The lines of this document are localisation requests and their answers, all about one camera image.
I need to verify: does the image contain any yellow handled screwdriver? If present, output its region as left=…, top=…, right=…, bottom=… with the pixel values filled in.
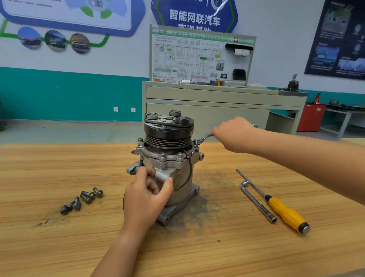
left=236, top=163, right=311, bottom=240

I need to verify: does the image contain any person's right hand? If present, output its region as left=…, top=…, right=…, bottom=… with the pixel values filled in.
left=211, top=115, right=262, bottom=158

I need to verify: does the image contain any blue rounded infographic panel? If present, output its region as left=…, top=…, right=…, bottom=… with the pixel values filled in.
left=0, top=0, right=149, bottom=49

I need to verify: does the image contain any person's left forearm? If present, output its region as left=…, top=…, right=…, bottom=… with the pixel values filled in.
left=66, top=226, right=152, bottom=277

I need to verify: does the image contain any silver combination wrench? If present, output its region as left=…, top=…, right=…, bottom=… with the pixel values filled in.
left=194, top=123, right=260, bottom=144

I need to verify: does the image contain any round photo wall decal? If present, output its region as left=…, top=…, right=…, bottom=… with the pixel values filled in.
left=17, top=25, right=43, bottom=51
left=69, top=32, right=92, bottom=56
left=44, top=28, right=69, bottom=54

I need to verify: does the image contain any person's left hand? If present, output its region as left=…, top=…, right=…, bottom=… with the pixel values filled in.
left=117, top=165, right=179, bottom=240

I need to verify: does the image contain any white wiring display board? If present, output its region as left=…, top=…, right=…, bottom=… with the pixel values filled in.
left=145, top=16, right=261, bottom=94

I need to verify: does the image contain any beige workbench cabinet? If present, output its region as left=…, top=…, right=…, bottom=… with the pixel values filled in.
left=139, top=67, right=311, bottom=147

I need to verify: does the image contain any person's right forearm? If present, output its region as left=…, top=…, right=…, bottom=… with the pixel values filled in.
left=248, top=120, right=365, bottom=233

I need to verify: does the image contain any dark wall poster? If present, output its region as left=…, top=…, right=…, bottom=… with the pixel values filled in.
left=298, top=0, right=365, bottom=89

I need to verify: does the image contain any silver L-shaped socket wrench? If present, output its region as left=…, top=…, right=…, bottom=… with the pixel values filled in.
left=240, top=179, right=278, bottom=227

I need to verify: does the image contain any blue hexagon wall sign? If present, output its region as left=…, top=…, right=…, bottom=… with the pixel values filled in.
left=150, top=0, right=240, bottom=40

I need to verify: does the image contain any small black device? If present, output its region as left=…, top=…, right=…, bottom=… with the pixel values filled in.
left=284, top=73, right=301, bottom=93

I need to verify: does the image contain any grey metal compressor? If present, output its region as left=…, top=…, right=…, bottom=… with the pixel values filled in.
left=116, top=107, right=211, bottom=230

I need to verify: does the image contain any red cabinet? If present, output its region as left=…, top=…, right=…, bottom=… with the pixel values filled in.
left=294, top=100, right=330, bottom=134

